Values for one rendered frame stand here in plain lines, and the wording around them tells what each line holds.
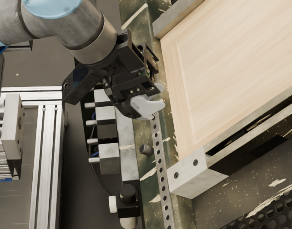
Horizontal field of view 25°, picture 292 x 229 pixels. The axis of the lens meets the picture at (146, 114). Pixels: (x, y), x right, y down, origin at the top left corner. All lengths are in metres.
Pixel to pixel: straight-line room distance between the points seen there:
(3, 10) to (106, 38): 0.15
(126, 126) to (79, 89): 0.79
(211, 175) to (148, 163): 0.23
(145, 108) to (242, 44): 0.52
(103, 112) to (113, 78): 0.79
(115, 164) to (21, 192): 0.66
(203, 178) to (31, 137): 1.13
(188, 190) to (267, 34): 0.40
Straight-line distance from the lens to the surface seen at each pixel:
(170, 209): 1.54
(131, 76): 1.05
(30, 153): 2.46
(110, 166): 1.81
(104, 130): 1.82
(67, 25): 0.94
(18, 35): 0.99
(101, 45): 0.98
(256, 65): 1.53
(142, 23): 1.89
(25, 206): 2.36
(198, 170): 1.48
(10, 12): 0.98
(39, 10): 0.93
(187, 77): 1.70
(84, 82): 1.06
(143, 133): 1.71
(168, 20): 1.81
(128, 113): 1.10
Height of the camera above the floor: 2.28
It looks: 55 degrees down
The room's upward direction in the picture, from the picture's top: straight up
